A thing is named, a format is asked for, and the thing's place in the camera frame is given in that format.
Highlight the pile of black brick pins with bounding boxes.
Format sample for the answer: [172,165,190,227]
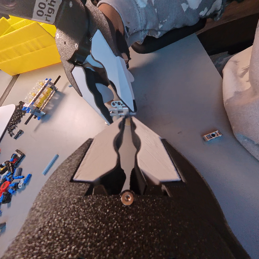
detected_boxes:
[7,101,26,137]

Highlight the person's right forearm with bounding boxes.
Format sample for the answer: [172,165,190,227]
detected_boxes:
[97,0,229,46]

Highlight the small silver brick connector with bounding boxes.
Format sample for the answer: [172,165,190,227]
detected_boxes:
[203,130,222,142]

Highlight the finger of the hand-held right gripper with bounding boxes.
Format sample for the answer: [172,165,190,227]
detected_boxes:
[91,30,136,112]
[71,64,114,124]

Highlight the yellow and clear brick model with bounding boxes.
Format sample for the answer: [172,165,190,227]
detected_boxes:
[21,75,62,122]

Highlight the grey brick beam assembly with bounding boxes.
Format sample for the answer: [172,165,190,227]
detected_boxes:
[108,101,131,118]

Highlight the pile of blue brick pieces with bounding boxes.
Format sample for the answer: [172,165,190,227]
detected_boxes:
[0,149,33,205]

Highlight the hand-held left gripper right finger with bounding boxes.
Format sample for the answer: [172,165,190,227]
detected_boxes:
[130,117,182,190]

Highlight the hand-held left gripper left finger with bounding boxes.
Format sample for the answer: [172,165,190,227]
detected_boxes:
[72,117,131,185]

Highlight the white paper sheet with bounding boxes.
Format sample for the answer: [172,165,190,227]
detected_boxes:
[0,104,16,143]

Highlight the thin grey axle rod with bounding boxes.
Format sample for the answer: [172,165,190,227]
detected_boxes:
[42,154,59,176]

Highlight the grey desk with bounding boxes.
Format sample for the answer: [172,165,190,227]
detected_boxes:
[0,33,259,259]

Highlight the large yellow parts bin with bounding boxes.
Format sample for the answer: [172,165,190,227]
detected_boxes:
[0,16,62,76]

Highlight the person's right hand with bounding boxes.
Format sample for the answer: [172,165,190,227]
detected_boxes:
[98,3,130,51]

